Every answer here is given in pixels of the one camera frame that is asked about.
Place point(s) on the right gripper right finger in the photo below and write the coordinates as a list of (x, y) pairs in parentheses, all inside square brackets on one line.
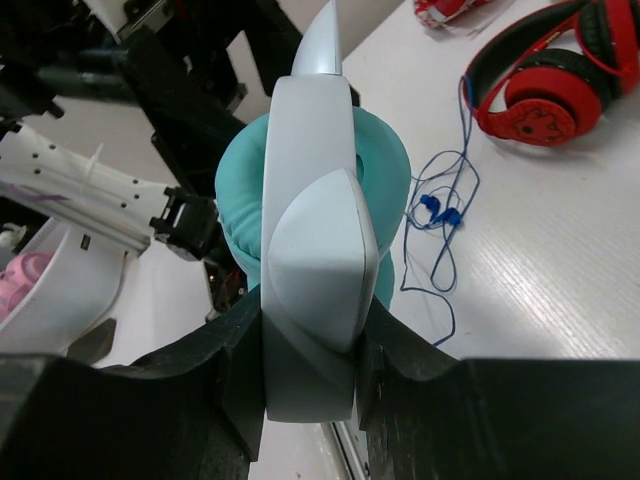
[(427, 415)]

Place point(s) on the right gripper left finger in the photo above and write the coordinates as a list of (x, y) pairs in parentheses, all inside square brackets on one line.
[(190, 410)]

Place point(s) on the red folded headphones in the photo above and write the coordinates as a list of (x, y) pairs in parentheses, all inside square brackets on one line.
[(437, 13)]

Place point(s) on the teal cat-ear headphones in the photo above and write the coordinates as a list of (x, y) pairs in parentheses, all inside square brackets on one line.
[(310, 197)]

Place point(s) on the pink and blue headphones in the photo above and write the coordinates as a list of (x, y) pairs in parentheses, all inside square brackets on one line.
[(19, 277)]

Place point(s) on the red and black headphones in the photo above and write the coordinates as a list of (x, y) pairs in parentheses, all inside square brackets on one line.
[(550, 76)]

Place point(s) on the blue earphones with cable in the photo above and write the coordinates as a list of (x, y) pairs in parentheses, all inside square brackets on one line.
[(440, 196)]

